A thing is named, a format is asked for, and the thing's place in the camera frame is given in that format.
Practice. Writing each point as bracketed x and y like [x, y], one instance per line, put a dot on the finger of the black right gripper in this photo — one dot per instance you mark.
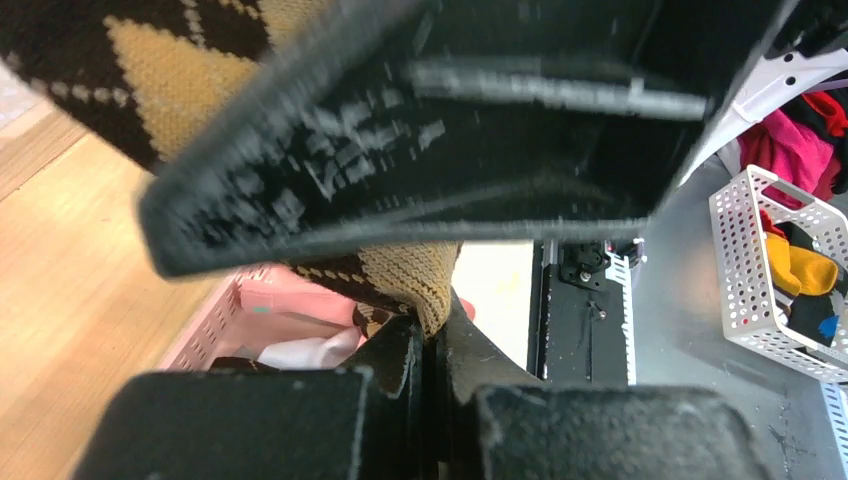
[393, 122]

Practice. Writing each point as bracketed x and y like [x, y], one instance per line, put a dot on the white black striped sock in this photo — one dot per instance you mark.
[312, 353]

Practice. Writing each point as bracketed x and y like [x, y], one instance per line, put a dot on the white perforated storage basket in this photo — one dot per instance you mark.
[782, 271]

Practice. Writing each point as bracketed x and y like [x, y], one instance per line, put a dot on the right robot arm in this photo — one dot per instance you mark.
[768, 86]

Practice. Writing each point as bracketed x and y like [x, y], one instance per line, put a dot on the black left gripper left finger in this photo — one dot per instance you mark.
[356, 421]

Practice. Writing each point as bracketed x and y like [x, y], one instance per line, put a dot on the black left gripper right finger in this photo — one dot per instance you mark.
[500, 422]

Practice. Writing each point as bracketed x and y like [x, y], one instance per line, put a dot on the wooden hanger rack stand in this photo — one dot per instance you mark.
[81, 308]

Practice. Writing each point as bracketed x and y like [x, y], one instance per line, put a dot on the pink plastic basket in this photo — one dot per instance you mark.
[222, 328]

